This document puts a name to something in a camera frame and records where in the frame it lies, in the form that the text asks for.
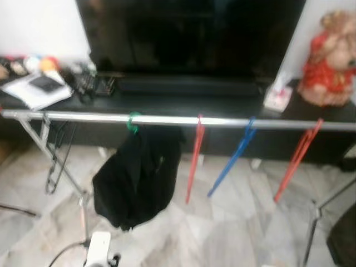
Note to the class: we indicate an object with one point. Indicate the red plastic hanger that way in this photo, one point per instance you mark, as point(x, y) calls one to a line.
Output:
point(194, 156)
point(297, 158)

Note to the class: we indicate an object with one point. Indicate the blue plastic hanger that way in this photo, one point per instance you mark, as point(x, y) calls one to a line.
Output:
point(233, 158)

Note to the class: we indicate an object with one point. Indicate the green plastic hanger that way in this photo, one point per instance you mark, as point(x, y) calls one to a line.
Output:
point(132, 123)

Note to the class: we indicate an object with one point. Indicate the red laughing Buddha statue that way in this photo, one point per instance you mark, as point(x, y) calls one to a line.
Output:
point(328, 67)

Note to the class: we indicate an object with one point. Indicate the white pink tissue box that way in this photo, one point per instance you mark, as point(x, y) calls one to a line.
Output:
point(278, 97)

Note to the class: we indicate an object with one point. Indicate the dark brown sofa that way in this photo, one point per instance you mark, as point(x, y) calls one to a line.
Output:
point(342, 239)

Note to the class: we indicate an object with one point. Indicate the black soundbar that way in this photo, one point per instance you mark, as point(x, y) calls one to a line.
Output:
point(189, 86)

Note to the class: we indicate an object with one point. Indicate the silver metal clothes rack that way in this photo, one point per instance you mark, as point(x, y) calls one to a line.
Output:
point(167, 119)

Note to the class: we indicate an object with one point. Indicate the black television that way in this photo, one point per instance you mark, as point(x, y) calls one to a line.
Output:
point(194, 33)

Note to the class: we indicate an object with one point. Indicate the black TV console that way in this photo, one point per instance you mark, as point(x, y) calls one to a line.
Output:
point(167, 105)

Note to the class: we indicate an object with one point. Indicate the plain black garment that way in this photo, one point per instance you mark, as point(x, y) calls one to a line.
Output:
point(136, 178)

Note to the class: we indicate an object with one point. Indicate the black remote control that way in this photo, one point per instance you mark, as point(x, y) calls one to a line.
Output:
point(105, 85)
point(83, 83)

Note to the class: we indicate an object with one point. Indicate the black tablet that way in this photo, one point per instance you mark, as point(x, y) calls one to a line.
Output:
point(45, 83)

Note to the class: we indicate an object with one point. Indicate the orange round toy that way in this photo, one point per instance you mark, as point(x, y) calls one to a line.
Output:
point(49, 63)

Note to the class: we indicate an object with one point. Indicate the white round toy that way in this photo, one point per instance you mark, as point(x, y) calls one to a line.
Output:
point(32, 63)

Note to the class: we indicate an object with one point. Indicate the white papers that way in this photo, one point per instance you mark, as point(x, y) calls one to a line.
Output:
point(22, 94)

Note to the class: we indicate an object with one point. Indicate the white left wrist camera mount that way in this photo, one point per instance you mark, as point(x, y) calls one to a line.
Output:
point(99, 249)

